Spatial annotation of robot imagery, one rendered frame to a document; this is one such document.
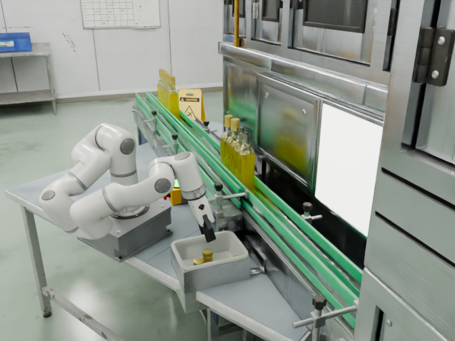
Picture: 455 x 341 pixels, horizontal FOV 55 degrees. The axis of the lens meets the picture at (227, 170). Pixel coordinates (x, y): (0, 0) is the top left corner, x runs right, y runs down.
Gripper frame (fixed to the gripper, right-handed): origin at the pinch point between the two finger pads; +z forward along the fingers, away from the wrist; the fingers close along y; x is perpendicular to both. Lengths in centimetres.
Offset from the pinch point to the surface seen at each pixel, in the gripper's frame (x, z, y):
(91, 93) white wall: 5, 79, 606
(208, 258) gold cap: 2.7, 8.5, -1.6
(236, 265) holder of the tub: -3.7, 8.8, -10.9
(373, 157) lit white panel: -41, -23, -34
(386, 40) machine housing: -51, -50, -30
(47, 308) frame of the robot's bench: 79, 65, 91
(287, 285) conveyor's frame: -13.3, 11.2, -25.9
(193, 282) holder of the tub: 10.7, 7.7, -10.6
